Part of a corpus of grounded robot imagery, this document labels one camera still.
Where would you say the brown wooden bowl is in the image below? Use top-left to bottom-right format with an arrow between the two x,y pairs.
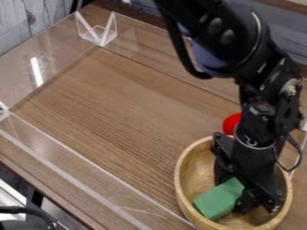
174,137 -> 292,230

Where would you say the black cable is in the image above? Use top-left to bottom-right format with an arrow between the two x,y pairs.
0,205 -> 59,230

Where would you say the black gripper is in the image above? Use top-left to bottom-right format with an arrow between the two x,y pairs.
210,131 -> 288,216

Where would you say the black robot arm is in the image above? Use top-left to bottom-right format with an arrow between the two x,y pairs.
154,0 -> 303,213

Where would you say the clear acrylic enclosure wall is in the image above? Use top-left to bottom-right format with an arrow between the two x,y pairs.
0,16 -> 240,230

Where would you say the green rectangular block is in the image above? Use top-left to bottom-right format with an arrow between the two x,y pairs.
192,177 -> 244,221

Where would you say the red plush strawberry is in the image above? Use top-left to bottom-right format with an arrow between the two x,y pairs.
223,112 -> 242,135

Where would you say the black table leg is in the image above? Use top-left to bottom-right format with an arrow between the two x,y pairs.
31,190 -> 43,208

